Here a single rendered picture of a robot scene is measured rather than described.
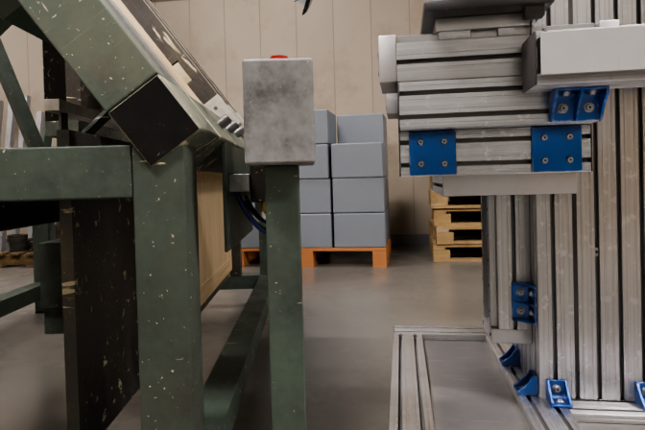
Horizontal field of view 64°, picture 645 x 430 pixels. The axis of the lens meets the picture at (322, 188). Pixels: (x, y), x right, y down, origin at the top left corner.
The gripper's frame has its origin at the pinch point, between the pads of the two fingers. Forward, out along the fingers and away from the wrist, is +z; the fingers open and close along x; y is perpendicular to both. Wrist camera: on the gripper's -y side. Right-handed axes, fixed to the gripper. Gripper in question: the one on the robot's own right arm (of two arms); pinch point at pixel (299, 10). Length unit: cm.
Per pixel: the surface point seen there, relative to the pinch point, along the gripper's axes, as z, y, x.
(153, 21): 26, 42, 11
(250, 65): 31, -27, 94
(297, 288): 62, -50, 90
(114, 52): 39, -6, 98
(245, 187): 54, -27, 67
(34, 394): 160, 23, 17
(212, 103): 42.4, 11.9, 7.6
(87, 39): 39, -1, 99
